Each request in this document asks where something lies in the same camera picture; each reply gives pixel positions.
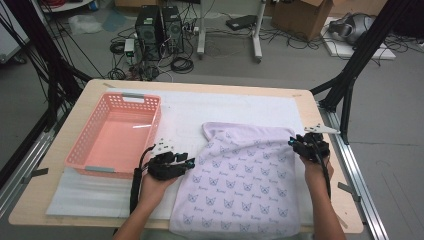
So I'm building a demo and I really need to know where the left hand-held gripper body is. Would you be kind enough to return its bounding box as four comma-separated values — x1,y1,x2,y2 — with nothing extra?
148,138,188,182

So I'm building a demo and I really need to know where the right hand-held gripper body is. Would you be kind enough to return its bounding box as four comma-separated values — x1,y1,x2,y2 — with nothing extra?
293,123,341,164

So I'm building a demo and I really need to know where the lilac cat print towel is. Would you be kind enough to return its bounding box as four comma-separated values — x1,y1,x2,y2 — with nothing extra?
169,121,301,240

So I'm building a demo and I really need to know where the person's left hand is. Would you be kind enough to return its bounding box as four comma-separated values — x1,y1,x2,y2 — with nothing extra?
139,174,179,208

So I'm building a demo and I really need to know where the person's right hand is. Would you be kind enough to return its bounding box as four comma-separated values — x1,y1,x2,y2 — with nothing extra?
299,156,334,198

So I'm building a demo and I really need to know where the pink plastic basket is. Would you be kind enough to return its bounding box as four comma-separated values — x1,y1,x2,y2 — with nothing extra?
64,92,163,180

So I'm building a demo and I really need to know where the white grid foam mat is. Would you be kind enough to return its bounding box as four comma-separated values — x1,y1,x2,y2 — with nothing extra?
45,88,316,224

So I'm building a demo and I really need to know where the grey foam sheet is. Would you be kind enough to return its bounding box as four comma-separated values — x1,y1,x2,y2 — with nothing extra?
45,167,141,218

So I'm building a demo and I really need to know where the white foam board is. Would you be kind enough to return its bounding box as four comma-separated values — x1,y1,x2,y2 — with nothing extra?
321,16,397,61

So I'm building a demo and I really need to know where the open cardboard box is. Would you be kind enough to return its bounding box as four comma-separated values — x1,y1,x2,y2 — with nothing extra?
270,0,334,42

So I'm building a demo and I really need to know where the small white box device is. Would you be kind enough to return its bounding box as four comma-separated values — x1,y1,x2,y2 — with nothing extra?
123,38,136,58

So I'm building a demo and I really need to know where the grey headset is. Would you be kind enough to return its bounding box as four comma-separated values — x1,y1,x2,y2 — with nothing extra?
328,12,376,46

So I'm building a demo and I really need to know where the white desk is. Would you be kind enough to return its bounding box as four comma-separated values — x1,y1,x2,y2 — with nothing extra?
196,0,268,64

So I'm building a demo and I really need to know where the slim black computer tower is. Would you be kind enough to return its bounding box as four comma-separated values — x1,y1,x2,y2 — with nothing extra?
161,5,185,54

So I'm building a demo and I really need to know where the flat black device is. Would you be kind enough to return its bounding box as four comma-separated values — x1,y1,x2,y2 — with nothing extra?
225,14,258,31

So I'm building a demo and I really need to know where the large black computer tower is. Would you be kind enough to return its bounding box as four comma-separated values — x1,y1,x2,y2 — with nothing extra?
134,4,164,62

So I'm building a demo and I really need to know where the clear plastic bag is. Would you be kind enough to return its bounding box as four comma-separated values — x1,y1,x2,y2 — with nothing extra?
68,13,104,34

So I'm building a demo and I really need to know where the right hand-held gripper black cable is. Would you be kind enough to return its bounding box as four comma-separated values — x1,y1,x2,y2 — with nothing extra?
311,139,333,199

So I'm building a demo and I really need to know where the hand-held gripper black cable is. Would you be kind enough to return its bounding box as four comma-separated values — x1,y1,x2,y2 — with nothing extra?
311,139,333,199
129,143,157,214

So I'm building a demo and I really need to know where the left hand-held gripper black cable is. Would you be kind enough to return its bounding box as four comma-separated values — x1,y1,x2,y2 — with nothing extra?
129,143,157,214

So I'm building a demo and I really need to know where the aluminium rail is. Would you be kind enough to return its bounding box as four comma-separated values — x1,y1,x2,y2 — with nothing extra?
318,106,389,240
0,128,56,218

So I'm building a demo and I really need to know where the grey metal bracket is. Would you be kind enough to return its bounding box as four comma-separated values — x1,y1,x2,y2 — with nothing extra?
337,181,362,203
21,167,49,185

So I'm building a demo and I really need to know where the coil of black cable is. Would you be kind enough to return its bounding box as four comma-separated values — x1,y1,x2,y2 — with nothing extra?
170,56,195,74

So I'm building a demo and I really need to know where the black metal frame post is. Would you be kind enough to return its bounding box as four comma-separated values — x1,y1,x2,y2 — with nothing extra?
0,0,93,131
309,0,413,145

